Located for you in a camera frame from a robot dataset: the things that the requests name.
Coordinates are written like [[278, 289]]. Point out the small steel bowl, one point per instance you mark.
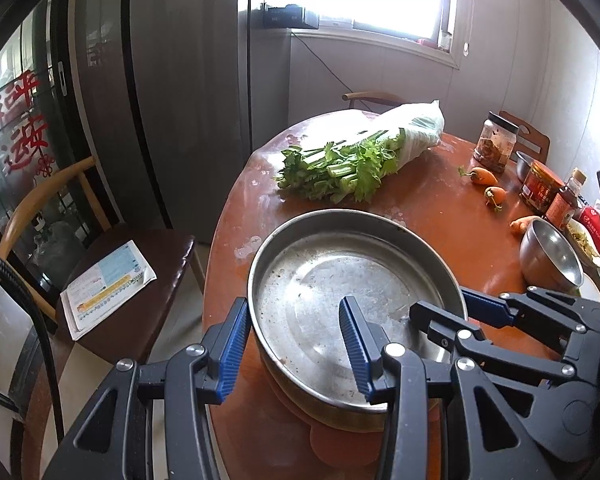
[[550, 255]]

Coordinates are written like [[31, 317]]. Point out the red tissue packet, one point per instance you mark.
[[594, 227]]

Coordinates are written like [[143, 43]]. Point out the black box device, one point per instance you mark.
[[290, 16]]

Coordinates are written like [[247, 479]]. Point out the grey refrigerator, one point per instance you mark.
[[180, 85]]

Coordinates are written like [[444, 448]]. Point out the dark steel bowl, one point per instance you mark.
[[527, 165]]

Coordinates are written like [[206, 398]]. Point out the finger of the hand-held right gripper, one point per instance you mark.
[[440, 322], [485, 305]]

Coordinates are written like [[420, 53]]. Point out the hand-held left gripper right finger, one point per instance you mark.
[[352, 345]]

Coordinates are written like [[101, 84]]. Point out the glass door with red lettering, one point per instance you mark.
[[25, 135]]

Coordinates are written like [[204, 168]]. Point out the wooden chair with dark seat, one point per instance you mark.
[[145, 280]]

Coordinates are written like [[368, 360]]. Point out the wooden chair with curved rail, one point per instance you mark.
[[375, 96]]

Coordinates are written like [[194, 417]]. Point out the black-lidded pickle jar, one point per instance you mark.
[[495, 145]]

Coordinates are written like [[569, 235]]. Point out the orange-capped sauce bottle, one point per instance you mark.
[[565, 205]]

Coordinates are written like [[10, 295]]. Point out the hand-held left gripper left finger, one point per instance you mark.
[[232, 345]]

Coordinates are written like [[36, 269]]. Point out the white dish with food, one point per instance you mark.
[[582, 242]]

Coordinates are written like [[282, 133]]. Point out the orange carrot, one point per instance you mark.
[[525, 223], [495, 195], [482, 176]]

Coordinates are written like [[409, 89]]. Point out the celery in plastic bag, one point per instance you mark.
[[360, 160]]

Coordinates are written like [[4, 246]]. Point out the steel plate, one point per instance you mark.
[[305, 300]]

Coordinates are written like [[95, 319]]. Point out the red-lidded sauce jar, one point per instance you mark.
[[540, 187]]

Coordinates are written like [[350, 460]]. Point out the printed paper leaflet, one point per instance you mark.
[[105, 290]]

